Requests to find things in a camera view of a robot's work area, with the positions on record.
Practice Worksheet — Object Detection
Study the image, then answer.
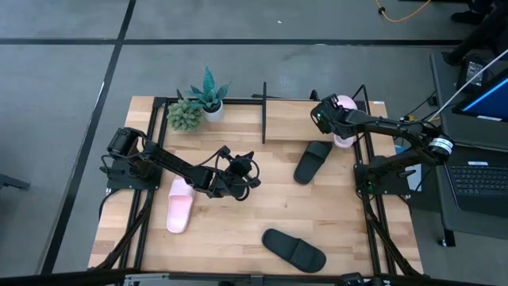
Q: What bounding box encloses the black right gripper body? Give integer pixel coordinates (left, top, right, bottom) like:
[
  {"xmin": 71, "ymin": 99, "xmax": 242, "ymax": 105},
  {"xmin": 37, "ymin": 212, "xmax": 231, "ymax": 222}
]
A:
[{"xmin": 310, "ymin": 94, "xmax": 351, "ymax": 135}]

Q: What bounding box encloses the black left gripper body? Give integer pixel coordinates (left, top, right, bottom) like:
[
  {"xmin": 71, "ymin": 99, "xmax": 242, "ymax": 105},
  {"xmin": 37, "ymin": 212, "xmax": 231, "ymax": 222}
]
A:
[{"xmin": 210, "ymin": 145, "xmax": 263, "ymax": 202}]

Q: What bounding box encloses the pink slide sandal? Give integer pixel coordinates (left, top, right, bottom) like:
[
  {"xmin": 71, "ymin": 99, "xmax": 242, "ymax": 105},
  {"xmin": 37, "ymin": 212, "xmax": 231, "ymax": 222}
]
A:
[
  {"xmin": 166, "ymin": 176, "xmax": 198, "ymax": 234},
  {"xmin": 332, "ymin": 94, "xmax": 359, "ymax": 150}
]

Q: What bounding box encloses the black slide sandal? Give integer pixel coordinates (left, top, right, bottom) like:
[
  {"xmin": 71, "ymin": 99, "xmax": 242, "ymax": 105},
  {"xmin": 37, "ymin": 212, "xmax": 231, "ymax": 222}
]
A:
[
  {"xmin": 261, "ymin": 228, "xmax": 328, "ymax": 274},
  {"xmin": 293, "ymin": 141, "xmax": 334, "ymax": 186}
]

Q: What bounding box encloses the round green plant patterned pot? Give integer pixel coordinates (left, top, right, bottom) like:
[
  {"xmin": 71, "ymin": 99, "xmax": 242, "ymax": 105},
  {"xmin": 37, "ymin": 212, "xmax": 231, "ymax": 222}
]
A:
[{"xmin": 166, "ymin": 99, "xmax": 204, "ymax": 133}]

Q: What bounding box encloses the spiky leaf plant white pot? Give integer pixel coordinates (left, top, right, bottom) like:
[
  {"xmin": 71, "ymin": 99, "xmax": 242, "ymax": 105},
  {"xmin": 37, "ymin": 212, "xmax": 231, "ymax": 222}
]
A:
[{"xmin": 187, "ymin": 66, "xmax": 233, "ymax": 123}]

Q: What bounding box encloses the white paper sheet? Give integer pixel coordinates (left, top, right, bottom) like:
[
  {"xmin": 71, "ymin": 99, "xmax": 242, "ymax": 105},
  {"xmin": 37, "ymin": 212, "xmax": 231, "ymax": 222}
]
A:
[{"xmin": 408, "ymin": 164, "xmax": 422, "ymax": 192}]

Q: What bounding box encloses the laptop computer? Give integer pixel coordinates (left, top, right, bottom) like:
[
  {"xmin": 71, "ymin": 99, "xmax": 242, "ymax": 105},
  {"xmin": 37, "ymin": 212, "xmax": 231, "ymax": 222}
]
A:
[{"xmin": 430, "ymin": 50, "xmax": 508, "ymax": 248}]

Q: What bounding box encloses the black device with white label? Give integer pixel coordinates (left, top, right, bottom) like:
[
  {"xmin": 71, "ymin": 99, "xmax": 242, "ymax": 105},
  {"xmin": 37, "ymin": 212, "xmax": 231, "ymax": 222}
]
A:
[{"xmin": 458, "ymin": 57, "xmax": 493, "ymax": 91}]

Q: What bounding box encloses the thin white rod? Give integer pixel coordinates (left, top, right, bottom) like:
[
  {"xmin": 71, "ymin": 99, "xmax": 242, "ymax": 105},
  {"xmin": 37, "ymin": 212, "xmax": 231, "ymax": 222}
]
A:
[{"xmin": 426, "ymin": 48, "xmax": 508, "ymax": 124}]

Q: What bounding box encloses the monitor with blue screen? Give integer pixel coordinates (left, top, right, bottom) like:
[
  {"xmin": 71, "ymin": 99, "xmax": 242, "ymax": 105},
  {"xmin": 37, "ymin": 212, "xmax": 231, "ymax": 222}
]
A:
[{"xmin": 452, "ymin": 67, "xmax": 508, "ymax": 122}]

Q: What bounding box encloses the black laptop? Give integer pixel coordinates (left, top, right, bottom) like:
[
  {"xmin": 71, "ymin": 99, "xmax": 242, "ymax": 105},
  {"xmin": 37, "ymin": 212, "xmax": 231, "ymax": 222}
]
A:
[{"xmin": 444, "ymin": 160, "xmax": 508, "ymax": 218}]

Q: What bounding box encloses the dark grey chair leg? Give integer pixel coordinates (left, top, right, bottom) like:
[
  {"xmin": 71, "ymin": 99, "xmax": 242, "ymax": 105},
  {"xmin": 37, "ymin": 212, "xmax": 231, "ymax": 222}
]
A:
[{"xmin": 0, "ymin": 172, "xmax": 31, "ymax": 191}]

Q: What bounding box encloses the wooden shelf with black frame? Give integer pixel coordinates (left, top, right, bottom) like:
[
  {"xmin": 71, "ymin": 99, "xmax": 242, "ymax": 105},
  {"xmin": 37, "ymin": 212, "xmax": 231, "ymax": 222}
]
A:
[{"xmin": 251, "ymin": 81, "xmax": 374, "ymax": 145}]

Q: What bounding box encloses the black horizontal frame beam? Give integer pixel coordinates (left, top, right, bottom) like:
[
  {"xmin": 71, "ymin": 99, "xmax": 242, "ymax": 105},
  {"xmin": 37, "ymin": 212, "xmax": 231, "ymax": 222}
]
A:
[{"xmin": 0, "ymin": 269, "xmax": 508, "ymax": 286}]

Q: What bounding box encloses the black power cable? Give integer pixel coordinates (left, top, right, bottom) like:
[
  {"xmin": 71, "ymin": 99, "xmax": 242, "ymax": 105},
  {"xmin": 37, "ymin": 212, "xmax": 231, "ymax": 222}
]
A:
[{"xmin": 396, "ymin": 90, "xmax": 441, "ymax": 124}]

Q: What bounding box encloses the black aluminium table frame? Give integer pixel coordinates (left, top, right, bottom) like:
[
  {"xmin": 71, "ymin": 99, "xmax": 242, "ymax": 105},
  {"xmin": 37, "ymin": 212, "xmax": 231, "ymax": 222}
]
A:
[{"xmin": 89, "ymin": 95, "xmax": 424, "ymax": 279}]

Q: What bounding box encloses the yellow floor cable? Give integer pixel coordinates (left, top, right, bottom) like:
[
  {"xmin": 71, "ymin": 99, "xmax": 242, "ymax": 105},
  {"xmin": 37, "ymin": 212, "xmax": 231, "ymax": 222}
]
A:
[{"xmin": 375, "ymin": 0, "xmax": 433, "ymax": 24}]

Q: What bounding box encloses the silver metal bracket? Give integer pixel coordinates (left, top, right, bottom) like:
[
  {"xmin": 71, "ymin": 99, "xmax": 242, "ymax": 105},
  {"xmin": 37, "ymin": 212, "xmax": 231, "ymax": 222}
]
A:
[{"xmin": 122, "ymin": 272, "xmax": 171, "ymax": 286}]

